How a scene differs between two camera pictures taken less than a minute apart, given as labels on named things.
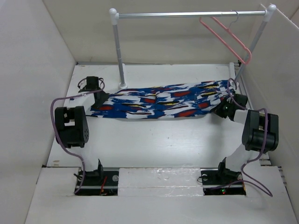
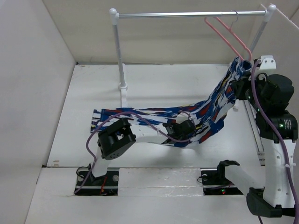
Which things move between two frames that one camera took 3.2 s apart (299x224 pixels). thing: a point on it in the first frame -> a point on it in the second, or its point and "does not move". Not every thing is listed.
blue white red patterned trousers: [192, 99] -> [182, 125]
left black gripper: [103, 98] -> [184, 138]
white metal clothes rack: [268, 14] does not move
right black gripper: [218, 110] -> [239, 85]
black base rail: [216, 181] does not move
